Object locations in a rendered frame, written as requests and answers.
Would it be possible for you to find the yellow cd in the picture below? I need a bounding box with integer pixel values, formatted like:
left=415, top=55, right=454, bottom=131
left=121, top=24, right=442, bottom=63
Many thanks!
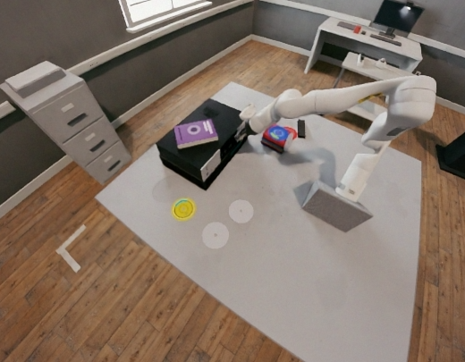
left=171, top=198, right=196, bottom=221

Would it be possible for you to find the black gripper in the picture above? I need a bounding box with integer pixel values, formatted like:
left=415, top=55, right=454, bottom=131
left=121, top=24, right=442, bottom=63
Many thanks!
left=234, top=120, right=259, bottom=142

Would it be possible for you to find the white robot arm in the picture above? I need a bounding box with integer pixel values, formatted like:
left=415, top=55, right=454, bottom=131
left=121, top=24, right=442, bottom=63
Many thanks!
left=240, top=75, right=436, bottom=202

